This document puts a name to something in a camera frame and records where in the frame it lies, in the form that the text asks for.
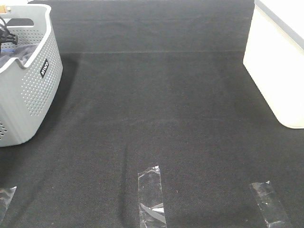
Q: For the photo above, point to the clear tape strip centre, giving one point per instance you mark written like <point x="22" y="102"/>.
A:
<point x="150" y="199"/>

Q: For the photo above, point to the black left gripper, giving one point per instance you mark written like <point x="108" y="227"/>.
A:
<point x="5" y="35"/>

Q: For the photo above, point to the grey perforated laundry basket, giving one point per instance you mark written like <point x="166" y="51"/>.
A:
<point x="27" y="89"/>

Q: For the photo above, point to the clear tape strip left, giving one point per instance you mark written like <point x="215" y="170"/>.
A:
<point x="6" y="195"/>

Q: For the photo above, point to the grey-purple towel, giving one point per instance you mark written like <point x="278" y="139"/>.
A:
<point x="22" y="53"/>

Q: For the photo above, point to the clear tape strip right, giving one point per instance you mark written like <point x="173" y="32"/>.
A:
<point x="270" y="205"/>

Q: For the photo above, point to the clear tape strip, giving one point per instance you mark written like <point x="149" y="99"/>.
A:
<point x="270" y="205"/>
<point x="150" y="199"/>
<point x="6" y="195"/>

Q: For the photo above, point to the cream plastic storage bin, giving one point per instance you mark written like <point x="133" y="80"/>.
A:
<point x="274" y="57"/>

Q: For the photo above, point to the black table cloth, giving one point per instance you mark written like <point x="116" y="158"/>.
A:
<point x="153" y="83"/>

